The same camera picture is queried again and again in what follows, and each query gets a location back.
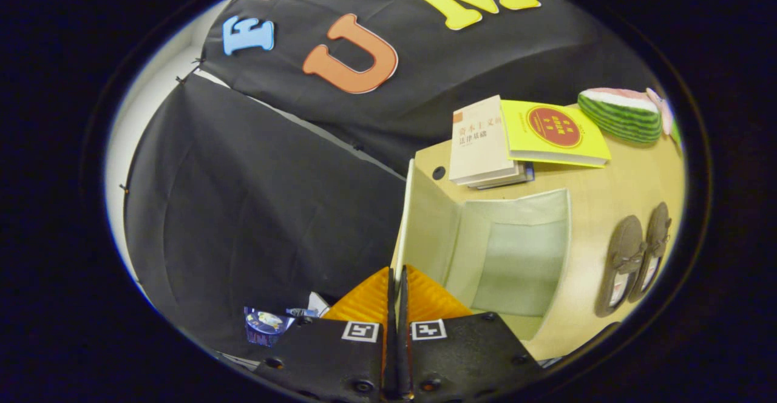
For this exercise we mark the watermelon slice plush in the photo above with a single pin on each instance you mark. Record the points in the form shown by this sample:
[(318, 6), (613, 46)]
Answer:
[(622, 118)]

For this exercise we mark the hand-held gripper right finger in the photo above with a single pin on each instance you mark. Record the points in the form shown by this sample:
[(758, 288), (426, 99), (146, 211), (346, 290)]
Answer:
[(461, 354)]

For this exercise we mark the yellow book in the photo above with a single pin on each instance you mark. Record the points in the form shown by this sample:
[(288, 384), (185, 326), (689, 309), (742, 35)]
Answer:
[(522, 143)]

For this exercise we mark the brown fuzzy shoe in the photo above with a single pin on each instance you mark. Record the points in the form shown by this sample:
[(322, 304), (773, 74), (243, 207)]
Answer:
[(620, 263), (654, 245)]

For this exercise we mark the beige book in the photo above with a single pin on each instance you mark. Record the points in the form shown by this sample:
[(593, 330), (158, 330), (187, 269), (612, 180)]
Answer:
[(479, 148)]

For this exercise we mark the pink and green plush toy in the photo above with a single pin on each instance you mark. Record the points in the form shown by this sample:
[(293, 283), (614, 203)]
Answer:
[(666, 111)]

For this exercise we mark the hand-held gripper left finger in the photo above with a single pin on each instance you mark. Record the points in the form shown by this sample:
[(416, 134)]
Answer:
[(340, 360)]

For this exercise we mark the white paper card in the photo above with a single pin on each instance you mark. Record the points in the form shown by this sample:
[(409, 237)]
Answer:
[(317, 304)]

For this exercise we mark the blue snack packet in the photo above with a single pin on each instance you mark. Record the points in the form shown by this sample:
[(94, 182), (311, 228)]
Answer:
[(264, 325)]

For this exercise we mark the pale green fabric storage box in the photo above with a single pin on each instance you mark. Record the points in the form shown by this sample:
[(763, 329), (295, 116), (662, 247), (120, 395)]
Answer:
[(516, 257)]

